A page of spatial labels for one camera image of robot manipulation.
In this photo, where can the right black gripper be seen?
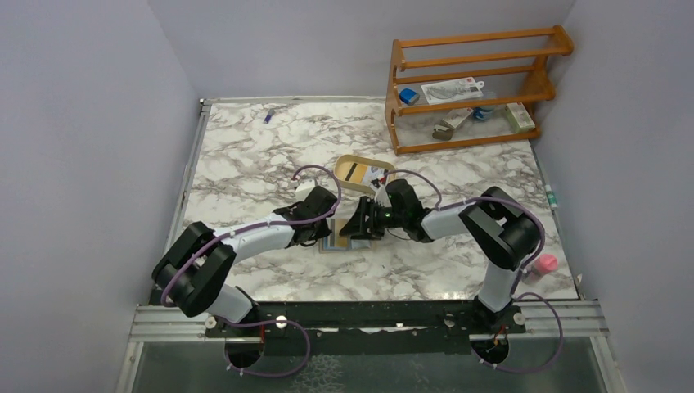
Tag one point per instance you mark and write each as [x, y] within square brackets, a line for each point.
[371, 218]

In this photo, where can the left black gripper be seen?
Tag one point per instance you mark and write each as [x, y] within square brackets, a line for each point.
[317, 232]

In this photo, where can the beige leather card holder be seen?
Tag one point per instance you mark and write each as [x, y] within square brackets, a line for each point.
[336, 225]

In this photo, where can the white card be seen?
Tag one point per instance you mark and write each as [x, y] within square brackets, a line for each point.
[373, 177]

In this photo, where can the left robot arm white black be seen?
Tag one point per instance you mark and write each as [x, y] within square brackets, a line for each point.
[193, 271]

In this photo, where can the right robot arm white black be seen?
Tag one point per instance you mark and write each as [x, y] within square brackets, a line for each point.
[506, 232]

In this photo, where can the yellow card in tray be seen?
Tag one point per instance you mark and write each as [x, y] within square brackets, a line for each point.
[356, 173]

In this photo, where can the cream oval tray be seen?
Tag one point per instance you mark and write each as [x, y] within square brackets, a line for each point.
[343, 163]

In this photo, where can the grey tape dispenser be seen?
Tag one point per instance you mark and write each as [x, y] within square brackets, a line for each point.
[442, 133]

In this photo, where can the small blue marker pen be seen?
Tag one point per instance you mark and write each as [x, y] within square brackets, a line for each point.
[269, 116]

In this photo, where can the blue small box on shelf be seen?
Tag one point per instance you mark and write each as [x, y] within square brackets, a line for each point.
[408, 96]

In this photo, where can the blue round container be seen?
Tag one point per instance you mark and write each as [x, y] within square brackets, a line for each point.
[483, 113]

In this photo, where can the wooden orange shelf rack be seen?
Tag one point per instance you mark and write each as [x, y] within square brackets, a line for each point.
[515, 76]

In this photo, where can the white packaged item on shelf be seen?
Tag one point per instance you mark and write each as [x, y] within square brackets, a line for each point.
[454, 90]

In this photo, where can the pink round object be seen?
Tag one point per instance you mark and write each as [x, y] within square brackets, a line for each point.
[541, 267]

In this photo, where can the green white small box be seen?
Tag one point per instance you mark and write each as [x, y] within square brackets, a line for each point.
[519, 118]

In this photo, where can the green white tube at edge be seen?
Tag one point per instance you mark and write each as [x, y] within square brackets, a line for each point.
[551, 196]

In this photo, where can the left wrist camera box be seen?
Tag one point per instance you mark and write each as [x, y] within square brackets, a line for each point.
[303, 190]

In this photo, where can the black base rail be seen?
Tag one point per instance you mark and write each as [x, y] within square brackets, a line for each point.
[366, 327]

